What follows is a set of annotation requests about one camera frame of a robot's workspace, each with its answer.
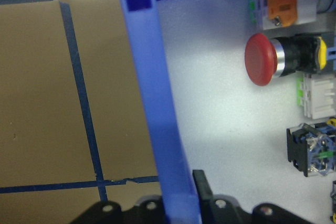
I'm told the blue bin with push buttons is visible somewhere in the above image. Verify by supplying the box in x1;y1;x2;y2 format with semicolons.
114;0;336;224

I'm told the black yellow switch part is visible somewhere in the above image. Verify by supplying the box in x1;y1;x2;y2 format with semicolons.
329;180;336;222

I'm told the red mushroom push button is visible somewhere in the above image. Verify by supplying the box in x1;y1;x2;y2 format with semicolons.
244;33;336;87

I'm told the white foam bin liner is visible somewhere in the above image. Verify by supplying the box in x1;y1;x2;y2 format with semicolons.
157;0;336;224

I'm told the black blue contact block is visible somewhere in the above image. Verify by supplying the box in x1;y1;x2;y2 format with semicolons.
286;122;336;178

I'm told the white green contact block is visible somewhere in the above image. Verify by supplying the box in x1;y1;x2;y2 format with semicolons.
296;73;336;120

